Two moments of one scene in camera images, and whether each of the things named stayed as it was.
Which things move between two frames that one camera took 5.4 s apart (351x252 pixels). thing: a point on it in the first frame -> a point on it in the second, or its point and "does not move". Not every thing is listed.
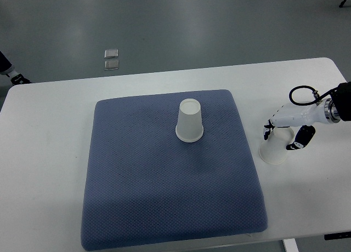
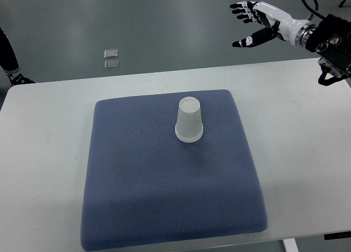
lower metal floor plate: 113,64 does not move
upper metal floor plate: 113,53 does not move
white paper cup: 273,150 -> 189,127
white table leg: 290,245 does not move
